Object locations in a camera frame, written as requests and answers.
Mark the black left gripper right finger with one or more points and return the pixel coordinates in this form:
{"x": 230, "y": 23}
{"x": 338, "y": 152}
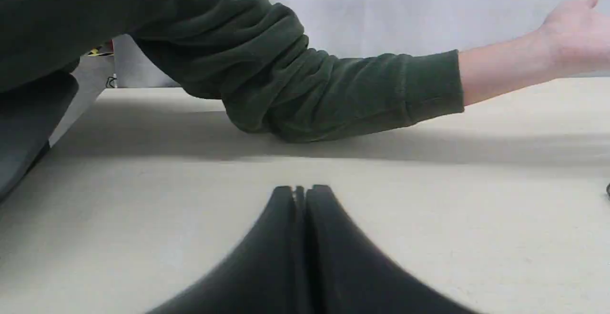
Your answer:
{"x": 349, "y": 274}

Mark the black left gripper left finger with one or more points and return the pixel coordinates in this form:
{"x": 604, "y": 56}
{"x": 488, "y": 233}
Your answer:
{"x": 264, "y": 274}

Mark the forearm in dark green sleeve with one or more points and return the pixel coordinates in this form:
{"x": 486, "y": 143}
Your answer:
{"x": 255, "y": 57}

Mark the person's open bare hand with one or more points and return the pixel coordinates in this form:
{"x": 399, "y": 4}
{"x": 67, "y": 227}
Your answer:
{"x": 578, "y": 37}

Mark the grey chair seat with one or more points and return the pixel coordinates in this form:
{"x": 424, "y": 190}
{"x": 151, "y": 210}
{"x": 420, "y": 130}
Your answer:
{"x": 29, "y": 114}

